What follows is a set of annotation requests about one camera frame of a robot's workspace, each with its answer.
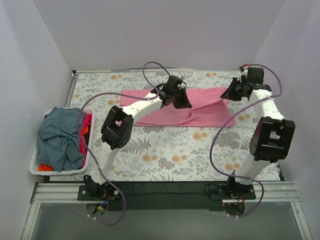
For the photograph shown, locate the white laundry basket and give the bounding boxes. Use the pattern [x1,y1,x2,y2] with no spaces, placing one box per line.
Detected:
[29,107,95,176]

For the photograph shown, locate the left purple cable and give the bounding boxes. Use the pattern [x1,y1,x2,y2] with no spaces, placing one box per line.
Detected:
[76,61,127,227]

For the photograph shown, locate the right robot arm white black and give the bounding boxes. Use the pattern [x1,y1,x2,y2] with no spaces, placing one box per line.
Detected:
[220,65,296,199]

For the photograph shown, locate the magenta shirt in basket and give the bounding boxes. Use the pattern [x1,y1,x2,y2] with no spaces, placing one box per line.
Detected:
[79,113,93,156]

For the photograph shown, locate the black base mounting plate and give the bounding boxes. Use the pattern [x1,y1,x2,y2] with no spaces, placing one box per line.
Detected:
[77,181,256,212]

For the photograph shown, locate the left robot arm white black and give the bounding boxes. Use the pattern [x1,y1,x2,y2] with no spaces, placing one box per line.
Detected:
[83,75,192,200]

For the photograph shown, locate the grey blue t shirt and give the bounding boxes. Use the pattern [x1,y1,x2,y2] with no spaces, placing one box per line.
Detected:
[36,107,86,172]

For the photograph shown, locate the floral patterned table mat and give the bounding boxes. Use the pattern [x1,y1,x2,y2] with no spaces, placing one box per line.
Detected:
[72,70,281,182]

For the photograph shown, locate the orange garment in basket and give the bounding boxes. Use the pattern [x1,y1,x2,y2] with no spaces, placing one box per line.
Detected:
[37,164,54,172]

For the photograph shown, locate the pink t shirt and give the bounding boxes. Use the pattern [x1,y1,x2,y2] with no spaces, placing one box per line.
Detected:
[120,87,231,127]

